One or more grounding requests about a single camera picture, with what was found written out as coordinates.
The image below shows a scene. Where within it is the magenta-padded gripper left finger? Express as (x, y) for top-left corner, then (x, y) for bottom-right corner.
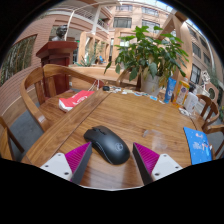
(39, 141), (93, 185)

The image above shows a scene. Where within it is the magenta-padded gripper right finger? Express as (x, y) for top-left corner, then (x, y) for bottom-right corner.
(132, 142), (184, 186)

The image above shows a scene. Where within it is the black computer mouse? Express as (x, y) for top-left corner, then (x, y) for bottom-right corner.
(83, 125), (131, 166)

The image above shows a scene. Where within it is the blue cartoon-print mouse pad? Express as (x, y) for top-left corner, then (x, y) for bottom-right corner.
(182, 126), (213, 166)

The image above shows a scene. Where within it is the wooden armchair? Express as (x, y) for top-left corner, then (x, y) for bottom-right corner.
(19, 63), (104, 133)
(115, 68), (143, 91)
(194, 94), (221, 129)
(0, 115), (25, 161)
(203, 123), (224, 159)

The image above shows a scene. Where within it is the clear plastic packet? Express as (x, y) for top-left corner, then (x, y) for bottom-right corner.
(179, 107), (193, 118)

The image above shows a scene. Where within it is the red and white packet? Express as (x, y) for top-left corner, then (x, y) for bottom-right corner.
(58, 89), (96, 113)

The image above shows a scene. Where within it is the white pump bottle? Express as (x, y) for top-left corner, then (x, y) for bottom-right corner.
(183, 87), (200, 114)

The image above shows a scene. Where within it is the yellow dish soap bottle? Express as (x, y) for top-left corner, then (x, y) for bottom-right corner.
(173, 79), (190, 108)

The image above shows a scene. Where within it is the blue squeeze tube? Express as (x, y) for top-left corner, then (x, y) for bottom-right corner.
(163, 76), (178, 104)

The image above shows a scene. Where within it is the white geometric sculpture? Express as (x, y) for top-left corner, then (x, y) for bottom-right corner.
(199, 70), (212, 88)

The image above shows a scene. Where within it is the green plant in white pot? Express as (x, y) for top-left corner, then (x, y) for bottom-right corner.
(103, 25), (190, 98)

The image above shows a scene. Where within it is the dark bust statue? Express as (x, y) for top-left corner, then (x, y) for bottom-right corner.
(51, 24), (69, 42)

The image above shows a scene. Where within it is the dark red wooden pedestal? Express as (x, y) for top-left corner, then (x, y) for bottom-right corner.
(35, 40), (79, 96)

